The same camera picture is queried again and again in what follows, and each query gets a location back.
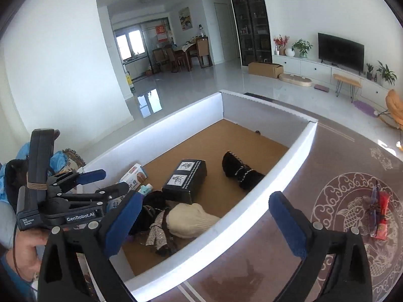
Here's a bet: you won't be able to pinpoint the black fuzzy sock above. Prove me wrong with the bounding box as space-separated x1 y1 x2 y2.
222 151 265 191

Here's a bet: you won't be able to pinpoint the green potted plant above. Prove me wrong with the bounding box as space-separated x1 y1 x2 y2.
291 39 313 59

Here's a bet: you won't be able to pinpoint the wooden bench with metal legs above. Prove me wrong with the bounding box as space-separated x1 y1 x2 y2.
333 74 362 103

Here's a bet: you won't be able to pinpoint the white low cabinet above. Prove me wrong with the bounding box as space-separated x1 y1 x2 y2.
272 54 397 101

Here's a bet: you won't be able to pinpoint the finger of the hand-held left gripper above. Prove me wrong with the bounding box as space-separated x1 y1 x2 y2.
47 169 107 192
60 182 130 203

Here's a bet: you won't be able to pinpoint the wooden dining table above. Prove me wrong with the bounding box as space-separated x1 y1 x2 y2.
172 42 197 71

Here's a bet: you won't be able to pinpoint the person's left hand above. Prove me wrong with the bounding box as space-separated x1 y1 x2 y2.
14 228 49 279

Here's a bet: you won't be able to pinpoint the leafy potted plant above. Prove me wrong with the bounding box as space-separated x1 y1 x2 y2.
376 61 397 86

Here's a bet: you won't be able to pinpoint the patterned fringed rug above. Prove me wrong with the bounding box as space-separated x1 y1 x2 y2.
63 148 86 172

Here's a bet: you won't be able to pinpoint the white storage box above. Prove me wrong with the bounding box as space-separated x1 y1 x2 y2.
76 90 318 302

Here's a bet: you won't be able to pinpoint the small tissue packet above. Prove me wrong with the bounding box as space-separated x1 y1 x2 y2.
119 163 148 191

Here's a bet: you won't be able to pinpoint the black television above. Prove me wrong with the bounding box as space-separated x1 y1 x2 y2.
317 32 365 72

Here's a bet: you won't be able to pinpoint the wooden dining chair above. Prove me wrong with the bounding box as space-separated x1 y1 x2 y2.
153 48 169 73
196 36 212 69
164 45 185 71

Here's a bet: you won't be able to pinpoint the red flowers in vase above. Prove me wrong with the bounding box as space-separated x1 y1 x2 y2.
273 34 289 56

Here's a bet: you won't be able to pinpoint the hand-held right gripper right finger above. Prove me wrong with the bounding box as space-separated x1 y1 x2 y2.
268 191 374 302

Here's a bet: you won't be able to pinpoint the red packet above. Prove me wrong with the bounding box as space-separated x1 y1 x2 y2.
376 192 389 240

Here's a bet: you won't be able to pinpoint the cream knitted glove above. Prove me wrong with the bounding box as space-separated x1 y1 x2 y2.
166 203 221 239

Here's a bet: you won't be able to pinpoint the wall painting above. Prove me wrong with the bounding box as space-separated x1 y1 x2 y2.
178 7 191 31

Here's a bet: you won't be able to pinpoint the beige oval board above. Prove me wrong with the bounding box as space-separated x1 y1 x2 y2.
279 73 313 87

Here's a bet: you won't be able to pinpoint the brown cardboard box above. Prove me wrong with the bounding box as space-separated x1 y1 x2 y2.
248 61 284 79

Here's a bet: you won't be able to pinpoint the purple floor mat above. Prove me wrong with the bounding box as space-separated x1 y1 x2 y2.
353 100 378 117

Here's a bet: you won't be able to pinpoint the person's left forearm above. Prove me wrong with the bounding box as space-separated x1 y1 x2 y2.
0 252 35 302

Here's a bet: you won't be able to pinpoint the orange lounge chair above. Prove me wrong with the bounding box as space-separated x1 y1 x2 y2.
378 89 403 129

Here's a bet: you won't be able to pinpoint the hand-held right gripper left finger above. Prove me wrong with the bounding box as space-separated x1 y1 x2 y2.
37 191 144 302

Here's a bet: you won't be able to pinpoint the black box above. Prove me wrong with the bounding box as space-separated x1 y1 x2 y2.
162 159 208 204

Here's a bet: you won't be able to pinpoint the black glass display cabinet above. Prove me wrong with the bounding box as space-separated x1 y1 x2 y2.
227 0 273 66

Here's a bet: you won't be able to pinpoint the rhinestone bow headband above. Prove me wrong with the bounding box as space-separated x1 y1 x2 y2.
145 209 177 257

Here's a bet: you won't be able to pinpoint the blue cloth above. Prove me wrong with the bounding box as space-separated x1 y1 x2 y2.
0 143 69 202

